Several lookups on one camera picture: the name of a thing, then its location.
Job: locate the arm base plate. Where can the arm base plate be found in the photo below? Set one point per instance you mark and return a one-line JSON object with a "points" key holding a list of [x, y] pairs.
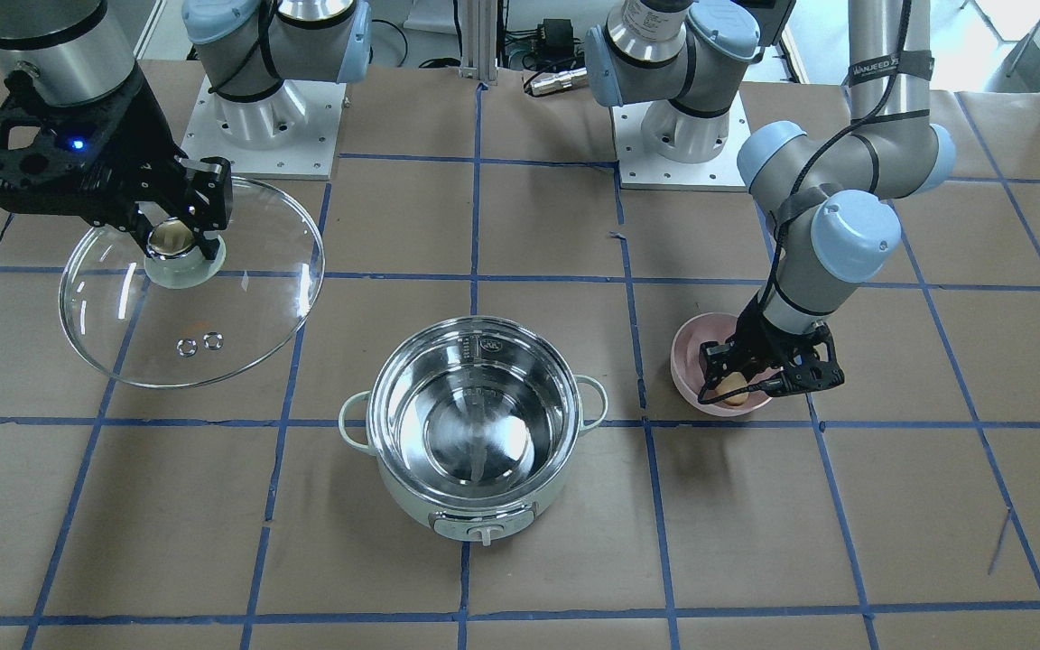
{"points": [[658, 148], [291, 135]]}

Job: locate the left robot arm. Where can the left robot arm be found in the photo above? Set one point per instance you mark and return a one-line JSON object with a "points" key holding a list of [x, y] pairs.
{"points": [[827, 202]]}

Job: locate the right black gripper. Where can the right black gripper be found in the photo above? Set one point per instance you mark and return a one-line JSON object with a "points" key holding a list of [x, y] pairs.
{"points": [[127, 155]]}

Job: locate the pink bowl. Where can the pink bowl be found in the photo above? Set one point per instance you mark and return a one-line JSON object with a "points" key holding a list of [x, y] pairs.
{"points": [[687, 369]]}

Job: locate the brown egg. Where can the brown egg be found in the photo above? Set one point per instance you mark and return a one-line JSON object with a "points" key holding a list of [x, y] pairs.
{"points": [[732, 391]]}

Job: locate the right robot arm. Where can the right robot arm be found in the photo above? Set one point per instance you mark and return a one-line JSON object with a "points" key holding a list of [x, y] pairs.
{"points": [[77, 51]]}

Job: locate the glass pot lid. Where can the glass pot lid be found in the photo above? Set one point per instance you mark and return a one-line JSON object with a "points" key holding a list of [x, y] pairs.
{"points": [[162, 315]]}

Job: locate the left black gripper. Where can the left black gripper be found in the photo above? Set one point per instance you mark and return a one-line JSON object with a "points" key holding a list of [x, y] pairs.
{"points": [[761, 340]]}

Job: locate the aluminium frame post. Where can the aluminium frame post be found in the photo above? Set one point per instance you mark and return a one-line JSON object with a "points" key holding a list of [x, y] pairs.
{"points": [[479, 29]]}

